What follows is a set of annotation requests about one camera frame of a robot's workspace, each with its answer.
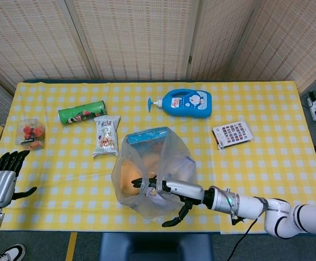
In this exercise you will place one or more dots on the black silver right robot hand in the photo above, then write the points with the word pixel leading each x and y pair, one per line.
pixel 188 193

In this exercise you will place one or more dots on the transparent plastic bag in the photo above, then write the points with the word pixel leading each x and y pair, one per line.
pixel 174 152

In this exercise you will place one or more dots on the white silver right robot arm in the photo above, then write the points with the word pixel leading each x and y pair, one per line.
pixel 255 205

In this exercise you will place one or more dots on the white tissue pack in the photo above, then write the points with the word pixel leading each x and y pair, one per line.
pixel 185 168

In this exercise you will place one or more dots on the orange bread loaf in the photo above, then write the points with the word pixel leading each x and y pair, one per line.
pixel 129 176

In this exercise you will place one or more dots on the clear box with red pieces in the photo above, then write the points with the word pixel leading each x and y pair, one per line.
pixel 30 134

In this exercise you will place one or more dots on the blue chair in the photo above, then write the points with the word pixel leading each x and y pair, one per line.
pixel 155 247

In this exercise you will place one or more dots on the white black sneaker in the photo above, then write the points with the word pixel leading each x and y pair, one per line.
pixel 12 253

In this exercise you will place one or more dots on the blue rectangular box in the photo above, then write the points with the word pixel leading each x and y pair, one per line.
pixel 147 136

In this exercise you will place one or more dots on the patterned flat card box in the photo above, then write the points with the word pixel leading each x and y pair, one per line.
pixel 232 134

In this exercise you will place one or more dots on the blue pump bottle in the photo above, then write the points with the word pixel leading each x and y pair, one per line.
pixel 190 104

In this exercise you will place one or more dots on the white snack packet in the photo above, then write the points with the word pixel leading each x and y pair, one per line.
pixel 107 136

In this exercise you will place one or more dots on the green chips can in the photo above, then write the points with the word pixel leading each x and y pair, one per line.
pixel 82 112

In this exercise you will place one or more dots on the black screen hinge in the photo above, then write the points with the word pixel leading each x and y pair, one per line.
pixel 189 59

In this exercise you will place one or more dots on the beige woven folding screen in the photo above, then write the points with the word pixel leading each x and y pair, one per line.
pixel 136 38

